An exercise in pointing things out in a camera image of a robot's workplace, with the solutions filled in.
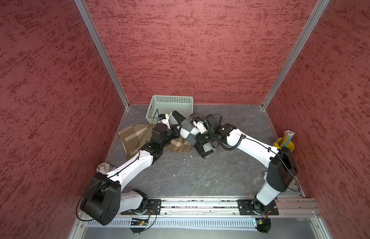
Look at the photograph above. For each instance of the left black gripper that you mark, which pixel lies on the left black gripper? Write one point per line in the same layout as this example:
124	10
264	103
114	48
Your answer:
174	129

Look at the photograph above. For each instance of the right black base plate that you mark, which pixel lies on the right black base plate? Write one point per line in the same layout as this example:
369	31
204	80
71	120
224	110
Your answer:
246	207

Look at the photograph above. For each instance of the brown beige plaid scarf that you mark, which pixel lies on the brown beige plaid scarf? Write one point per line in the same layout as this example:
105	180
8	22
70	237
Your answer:
135	136

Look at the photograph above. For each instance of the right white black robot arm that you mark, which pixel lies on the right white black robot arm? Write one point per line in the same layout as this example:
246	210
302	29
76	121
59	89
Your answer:
281	167

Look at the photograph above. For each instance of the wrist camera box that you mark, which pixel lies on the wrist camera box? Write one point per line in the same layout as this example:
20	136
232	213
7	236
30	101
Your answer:
214	119
163	118

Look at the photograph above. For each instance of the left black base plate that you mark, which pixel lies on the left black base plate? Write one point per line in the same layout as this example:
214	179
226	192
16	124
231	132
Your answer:
148	206

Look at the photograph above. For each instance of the light green plastic basket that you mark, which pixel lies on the light green plastic basket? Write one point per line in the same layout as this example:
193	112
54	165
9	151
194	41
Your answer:
166	104

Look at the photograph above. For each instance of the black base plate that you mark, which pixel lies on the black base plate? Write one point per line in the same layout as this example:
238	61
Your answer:
148	206
246	207

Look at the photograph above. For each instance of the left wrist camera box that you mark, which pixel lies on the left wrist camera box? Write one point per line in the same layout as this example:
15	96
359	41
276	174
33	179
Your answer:
163	118

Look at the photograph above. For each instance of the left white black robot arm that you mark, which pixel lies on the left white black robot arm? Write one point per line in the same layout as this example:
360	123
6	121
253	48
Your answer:
104	199

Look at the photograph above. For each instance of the bundle of coloured pencils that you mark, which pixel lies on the bundle of coloured pencils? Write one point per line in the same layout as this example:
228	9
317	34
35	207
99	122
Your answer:
288	135

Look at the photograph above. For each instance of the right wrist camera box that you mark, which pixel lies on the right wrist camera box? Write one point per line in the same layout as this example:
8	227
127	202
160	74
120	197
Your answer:
214	119

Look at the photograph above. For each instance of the rolled beige patterned cloth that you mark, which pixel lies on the rolled beige patterned cloth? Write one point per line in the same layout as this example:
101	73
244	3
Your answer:
105	168

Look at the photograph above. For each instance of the aluminium front rail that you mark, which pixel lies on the aluminium front rail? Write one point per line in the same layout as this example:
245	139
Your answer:
211	218

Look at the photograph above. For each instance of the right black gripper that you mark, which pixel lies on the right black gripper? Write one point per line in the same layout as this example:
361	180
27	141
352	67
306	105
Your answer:
200	135

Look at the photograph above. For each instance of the yellow pencil cup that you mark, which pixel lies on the yellow pencil cup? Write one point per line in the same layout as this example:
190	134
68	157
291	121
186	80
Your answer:
290	145

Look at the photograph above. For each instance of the black white checkered scarf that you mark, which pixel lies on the black white checkered scarf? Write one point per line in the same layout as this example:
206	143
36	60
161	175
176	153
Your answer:
190	133

